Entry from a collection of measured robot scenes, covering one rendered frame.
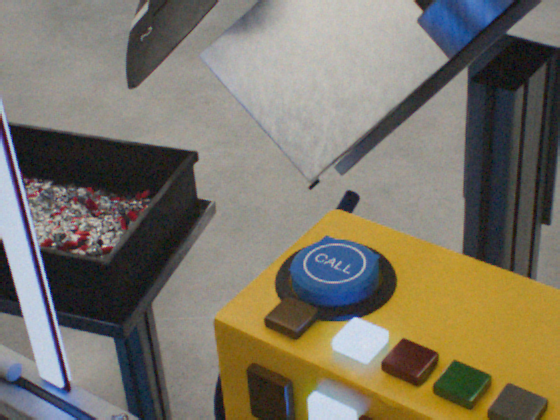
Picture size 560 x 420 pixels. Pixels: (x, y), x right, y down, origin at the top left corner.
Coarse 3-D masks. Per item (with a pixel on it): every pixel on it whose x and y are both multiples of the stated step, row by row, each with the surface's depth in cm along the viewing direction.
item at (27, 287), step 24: (0, 144) 63; (0, 168) 64; (0, 192) 65; (0, 216) 67; (24, 240) 67; (24, 264) 68; (24, 288) 70; (24, 312) 71; (48, 336) 71; (48, 360) 73
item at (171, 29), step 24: (144, 0) 104; (168, 0) 98; (192, 0) 94; (216, 0) 92; (144, 24) 100; (168, 24) 96; (192, 24) 93; (144, 48) 97; (168, 48) 94; (144, 72) 95
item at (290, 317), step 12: (288, 300) 47; (276, 312) 47; (288, 312) 47; (300, 312) 47; (312, 312) 47; (276, 324) 46; (288, 324) 46; (300, 324) 46; (312, 324) 47; (288, 336) 46; (300, 336) 46
